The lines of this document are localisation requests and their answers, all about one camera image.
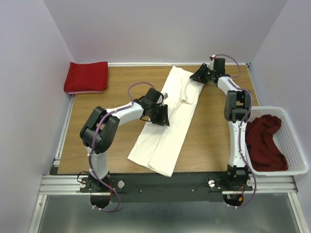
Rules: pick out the folded red t-shirt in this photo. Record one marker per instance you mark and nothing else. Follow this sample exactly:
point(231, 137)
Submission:
point(87, 77)

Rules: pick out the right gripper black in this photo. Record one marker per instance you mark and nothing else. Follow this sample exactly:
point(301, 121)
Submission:
point(197, 75)

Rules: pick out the dark red t-shirt in basket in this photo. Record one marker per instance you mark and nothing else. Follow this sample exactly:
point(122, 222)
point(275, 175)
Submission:
point(263, 152)

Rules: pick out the white rear table edge strip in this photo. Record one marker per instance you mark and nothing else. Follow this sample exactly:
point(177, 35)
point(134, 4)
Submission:
point(142, 64)

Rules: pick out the white t-shirt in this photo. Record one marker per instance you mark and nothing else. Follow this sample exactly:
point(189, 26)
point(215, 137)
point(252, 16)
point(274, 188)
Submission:
point(158, 147)

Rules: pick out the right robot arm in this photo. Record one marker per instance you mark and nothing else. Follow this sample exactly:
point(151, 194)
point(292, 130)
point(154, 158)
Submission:
point(237, 109)

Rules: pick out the aluminium front frame rail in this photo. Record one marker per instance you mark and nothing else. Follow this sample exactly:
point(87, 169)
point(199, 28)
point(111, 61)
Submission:
point(59, 185)

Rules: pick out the white plastic laundry basket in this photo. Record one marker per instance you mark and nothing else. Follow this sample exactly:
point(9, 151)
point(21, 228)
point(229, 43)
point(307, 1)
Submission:
point(285, 140)

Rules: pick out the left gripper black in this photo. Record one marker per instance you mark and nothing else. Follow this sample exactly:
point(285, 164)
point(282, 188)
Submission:
point(164, 119)

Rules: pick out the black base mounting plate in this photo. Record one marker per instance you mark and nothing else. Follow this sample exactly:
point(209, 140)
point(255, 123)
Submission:
point(151, 187)

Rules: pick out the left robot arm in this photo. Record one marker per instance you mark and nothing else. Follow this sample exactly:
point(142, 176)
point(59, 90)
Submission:
point(99, 131)

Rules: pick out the aluminium rail left side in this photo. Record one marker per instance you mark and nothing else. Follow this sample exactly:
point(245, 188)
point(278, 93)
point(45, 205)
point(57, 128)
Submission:
point(58, 154)

